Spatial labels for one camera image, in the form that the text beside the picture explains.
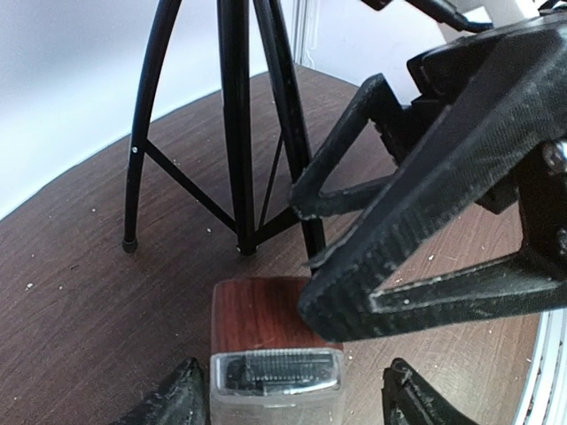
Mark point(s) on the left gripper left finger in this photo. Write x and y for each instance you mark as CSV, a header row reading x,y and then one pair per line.
x,y
179,399

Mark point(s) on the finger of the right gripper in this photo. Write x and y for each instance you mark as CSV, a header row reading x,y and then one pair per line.
x,y
346,300
375,102

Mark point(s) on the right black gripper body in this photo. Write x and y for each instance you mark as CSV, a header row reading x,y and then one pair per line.
x,y
488,105

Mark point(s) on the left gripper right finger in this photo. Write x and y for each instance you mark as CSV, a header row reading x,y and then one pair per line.
x,y
407,398

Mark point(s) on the clear plastic metronome cover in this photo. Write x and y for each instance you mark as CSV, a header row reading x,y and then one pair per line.
x,y
277,386

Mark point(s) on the brown wooden metronome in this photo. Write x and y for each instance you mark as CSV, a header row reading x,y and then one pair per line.
x,y
261,313

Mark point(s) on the black music stand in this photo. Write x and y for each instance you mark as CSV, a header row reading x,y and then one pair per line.
x,y
233,31

